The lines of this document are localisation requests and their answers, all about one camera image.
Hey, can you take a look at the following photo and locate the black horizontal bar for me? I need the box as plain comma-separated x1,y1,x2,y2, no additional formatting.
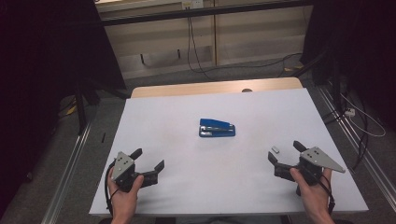
99,0,314,28

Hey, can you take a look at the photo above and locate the beige wooden cabinet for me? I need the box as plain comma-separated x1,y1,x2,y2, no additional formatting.
94,0,314,80

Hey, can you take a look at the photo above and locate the aluminium floor rail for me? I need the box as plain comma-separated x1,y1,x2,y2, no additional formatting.
315,84,396,213
40,120,95,224

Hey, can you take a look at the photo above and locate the black curtain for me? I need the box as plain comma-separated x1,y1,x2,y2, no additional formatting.
0,0,127,217
300,0,396,132

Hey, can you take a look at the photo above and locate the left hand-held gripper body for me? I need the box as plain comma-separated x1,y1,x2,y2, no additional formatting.
110,151,160,193

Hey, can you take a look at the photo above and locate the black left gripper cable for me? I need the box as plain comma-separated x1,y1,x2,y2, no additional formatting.
104,161,121,217

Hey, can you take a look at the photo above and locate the black metal stand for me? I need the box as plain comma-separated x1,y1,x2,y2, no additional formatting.
291,46,344,110
72,77,132,135

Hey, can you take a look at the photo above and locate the yellow floor tape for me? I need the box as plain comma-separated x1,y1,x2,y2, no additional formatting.
64,104,78,117
284,63,305,73

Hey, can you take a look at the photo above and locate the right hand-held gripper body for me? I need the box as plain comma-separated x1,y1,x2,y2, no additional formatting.
273,146,347,198

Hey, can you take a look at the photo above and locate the white table cover sheet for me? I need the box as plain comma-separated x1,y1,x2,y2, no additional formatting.
89,88,370,217

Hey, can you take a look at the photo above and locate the white wall socket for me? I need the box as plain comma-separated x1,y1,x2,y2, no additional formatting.
181,0,205,10

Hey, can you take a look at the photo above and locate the person's right hand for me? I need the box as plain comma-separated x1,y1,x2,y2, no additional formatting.
289,167,334,219

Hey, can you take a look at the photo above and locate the blue stapler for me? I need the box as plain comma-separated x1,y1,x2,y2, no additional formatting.
198,118,236,139

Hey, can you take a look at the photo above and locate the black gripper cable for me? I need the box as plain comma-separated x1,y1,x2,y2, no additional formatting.
104,161,121,217
317,174,337,216

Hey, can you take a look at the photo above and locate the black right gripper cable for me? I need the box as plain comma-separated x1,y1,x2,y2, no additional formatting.
317,174,337,216

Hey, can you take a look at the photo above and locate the person's left hand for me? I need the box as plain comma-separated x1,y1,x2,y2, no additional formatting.
106,167,146,220

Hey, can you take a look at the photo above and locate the black floor cable bundle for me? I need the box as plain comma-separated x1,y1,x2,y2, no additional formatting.
321,92,371,172

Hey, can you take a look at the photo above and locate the white cable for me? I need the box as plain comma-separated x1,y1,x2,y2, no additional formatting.
338,92,388,138

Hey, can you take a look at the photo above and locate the black power cable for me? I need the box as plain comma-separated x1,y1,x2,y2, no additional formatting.
186,8,219,80
199,51,304,78

